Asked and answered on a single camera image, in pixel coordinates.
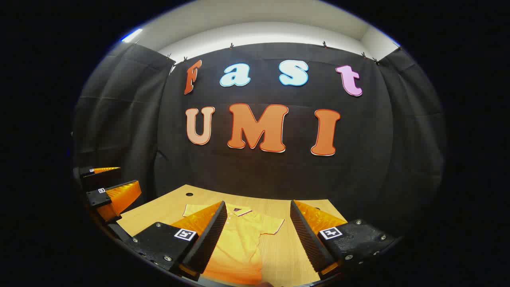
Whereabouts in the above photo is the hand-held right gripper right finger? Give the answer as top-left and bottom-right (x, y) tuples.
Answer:
(290, 199), (399, 279)

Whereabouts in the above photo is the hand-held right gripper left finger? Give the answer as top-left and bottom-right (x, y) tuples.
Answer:
(129, 201), (228, 281)

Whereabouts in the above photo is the orange T-shirt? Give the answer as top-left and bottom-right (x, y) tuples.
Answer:
(182, 202), (285, 285)

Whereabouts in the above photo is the black backdrop cloth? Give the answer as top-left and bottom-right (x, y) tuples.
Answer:
(73, 42), (447, 240)

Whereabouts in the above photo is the row of black cloth clips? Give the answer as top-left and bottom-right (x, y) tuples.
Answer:
(165, 40), (401, 64)

